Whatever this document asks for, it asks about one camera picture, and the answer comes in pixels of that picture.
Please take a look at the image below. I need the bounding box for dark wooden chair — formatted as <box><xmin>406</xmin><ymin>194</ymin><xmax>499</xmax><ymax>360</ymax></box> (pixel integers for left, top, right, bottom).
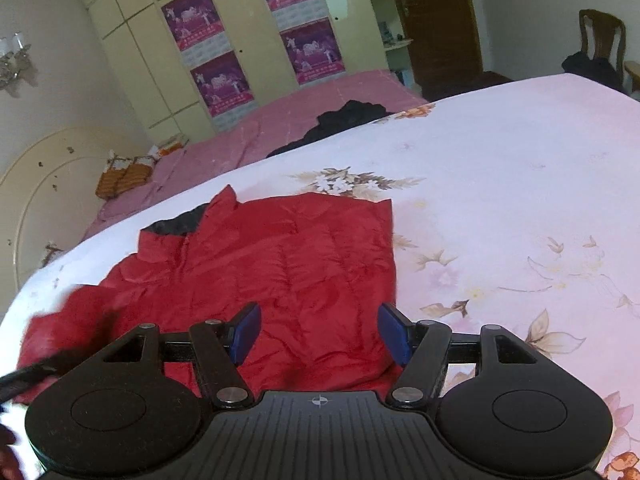
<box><xmin>561</xmin><ymin>9</ymin><xmax>626</xmax><ymax>93</ymax></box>

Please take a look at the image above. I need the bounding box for white floral bed sheet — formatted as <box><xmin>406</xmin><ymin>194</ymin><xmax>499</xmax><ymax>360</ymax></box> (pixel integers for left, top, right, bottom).
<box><xmin>1</xmin><ymin>75</ymin><xmax>639</xmax><ymax>479</ymax></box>

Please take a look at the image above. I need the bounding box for red puffer jacket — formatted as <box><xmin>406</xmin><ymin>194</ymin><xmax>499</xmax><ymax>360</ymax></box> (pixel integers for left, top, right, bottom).
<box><xmin>17</xmin><ymin>188</ymin><xmax>397</xmax><ymax>393</ymax></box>

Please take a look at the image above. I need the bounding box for purple poster lower right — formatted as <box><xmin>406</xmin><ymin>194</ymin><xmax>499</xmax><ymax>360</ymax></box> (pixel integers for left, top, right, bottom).
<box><xmin>280</xmin><ymin>18</ymin><xmax>346</xmax><ymax>87</ymax></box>

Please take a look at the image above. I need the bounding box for purple poster lower left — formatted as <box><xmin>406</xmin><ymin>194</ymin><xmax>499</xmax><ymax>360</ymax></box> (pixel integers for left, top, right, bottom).
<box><xmin>190</xmin><ymin>51</ymin><xmax>254</xmax><ymax>118</ymax></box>

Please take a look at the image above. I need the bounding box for cream curved headboard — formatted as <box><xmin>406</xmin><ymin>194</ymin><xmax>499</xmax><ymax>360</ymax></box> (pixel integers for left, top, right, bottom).
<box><xmin>1</xmin><ymin>127</ymin><xmax>148</xmax><ymax>313</ymax></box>

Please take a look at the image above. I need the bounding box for brown wooden door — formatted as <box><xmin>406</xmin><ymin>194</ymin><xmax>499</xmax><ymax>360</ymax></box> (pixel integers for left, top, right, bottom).
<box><xmin>396</xmin><ymin>0</ymin><xmax>483</xmax><ymax>101</ymax></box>

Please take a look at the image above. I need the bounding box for black garment on bed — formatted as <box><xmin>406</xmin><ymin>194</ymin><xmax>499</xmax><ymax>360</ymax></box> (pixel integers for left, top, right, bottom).
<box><xmin>267</xmin><ymin>100</ymin><xmax>392</xmax><ymax>157</ymax></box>

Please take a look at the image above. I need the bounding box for cream yellow wardrobe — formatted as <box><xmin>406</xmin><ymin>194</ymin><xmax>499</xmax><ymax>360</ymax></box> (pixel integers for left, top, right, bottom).
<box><xmin>82</xmin><ymin>0</ymin><xmax>388</xmax><ymax>142</ymax></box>

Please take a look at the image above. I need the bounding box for wall lamp fixture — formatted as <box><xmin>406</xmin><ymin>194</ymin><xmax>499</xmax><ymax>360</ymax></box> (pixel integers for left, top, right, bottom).
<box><xmin>0</xmin><ymin>32</ymin><xmax>37</xmax><ymax>99</ymax></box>

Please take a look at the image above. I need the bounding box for pink quilted blanket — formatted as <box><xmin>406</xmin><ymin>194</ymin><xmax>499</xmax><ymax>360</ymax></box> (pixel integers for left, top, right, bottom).
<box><xmin>84</xmin><ymin>70</ymin><xmax>426</xmax><ymax>238</ymax></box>

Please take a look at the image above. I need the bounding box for purple poster upper left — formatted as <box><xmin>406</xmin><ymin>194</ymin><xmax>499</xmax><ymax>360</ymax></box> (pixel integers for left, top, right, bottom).
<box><xmin>162</xmin><ymin>0</ymin><xmax>224</xmax><ymax>52</ymax></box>

